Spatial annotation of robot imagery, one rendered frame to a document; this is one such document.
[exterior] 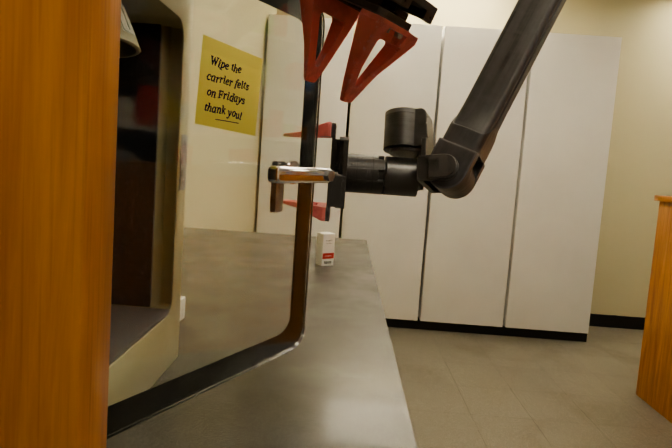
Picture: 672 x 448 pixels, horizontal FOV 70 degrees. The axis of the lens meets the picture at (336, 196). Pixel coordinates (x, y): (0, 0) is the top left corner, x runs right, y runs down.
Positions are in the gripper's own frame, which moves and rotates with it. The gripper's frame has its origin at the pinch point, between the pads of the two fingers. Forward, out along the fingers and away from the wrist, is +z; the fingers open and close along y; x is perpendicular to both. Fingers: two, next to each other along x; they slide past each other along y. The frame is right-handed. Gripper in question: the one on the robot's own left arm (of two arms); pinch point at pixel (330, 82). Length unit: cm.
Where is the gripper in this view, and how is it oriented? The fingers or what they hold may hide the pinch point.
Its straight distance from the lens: 43.3
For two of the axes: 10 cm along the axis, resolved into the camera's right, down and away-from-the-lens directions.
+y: 7.1, 5.1, -4.8
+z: -4.0, 8.6, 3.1
